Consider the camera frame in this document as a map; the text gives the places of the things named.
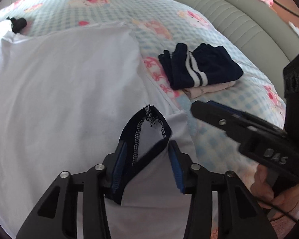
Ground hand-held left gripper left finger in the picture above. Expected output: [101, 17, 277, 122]
[15, 140, 129, 239]

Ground green padded headboard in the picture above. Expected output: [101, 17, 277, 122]
[163, 0, 299, 66]

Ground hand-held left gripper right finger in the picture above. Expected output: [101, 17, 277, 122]
[169, 140, 280, 239]

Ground folded pink garment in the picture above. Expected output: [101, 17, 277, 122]
[181, 80, 236, 100]

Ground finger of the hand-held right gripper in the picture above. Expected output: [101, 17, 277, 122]
[191, 101, 288, 146]
[206, 100, 287, 132]

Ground white shirt with navy trim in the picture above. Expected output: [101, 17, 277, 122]
[0, 21, 221, 239]

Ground person's right hand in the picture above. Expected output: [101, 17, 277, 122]
[250, 165, 299, 219]

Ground black cable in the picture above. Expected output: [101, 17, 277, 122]
[259, 200, 299, 223]

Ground small black object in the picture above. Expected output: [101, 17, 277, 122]
[6, 17, 28, 33]

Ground folded navy shorts white stripes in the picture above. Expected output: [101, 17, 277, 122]
[158, 43, 244, 90]

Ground checked cartoon print blanket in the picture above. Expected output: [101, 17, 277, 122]
[0, 0, 299, 229]

